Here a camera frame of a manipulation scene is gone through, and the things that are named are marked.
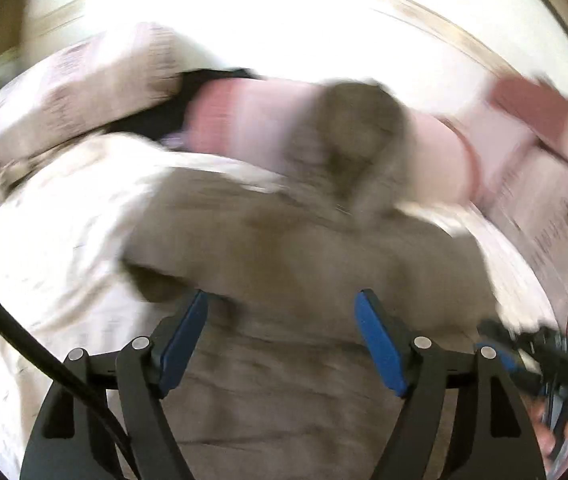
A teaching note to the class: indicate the long pink sofa cushion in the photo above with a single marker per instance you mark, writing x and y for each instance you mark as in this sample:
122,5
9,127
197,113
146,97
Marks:
264,120

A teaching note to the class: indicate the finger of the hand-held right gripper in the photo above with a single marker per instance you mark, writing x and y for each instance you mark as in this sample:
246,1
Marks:
514,360

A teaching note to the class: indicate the striped floral pillow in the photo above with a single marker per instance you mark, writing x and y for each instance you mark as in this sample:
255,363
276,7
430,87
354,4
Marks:
74,90
554,210

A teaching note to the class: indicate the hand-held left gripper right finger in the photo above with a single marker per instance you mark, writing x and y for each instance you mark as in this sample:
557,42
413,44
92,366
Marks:
381,345

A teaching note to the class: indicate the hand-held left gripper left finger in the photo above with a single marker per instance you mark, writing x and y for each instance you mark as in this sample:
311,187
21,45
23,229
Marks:
184,345

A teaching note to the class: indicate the person's right hand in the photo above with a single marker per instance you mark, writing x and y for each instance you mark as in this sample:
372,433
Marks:
546,442

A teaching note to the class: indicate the olive quilted jacket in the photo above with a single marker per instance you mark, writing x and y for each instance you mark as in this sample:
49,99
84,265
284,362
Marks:
289,270

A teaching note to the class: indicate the white leaf print bed sheet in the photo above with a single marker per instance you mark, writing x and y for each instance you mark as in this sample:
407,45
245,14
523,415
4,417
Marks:
54,260

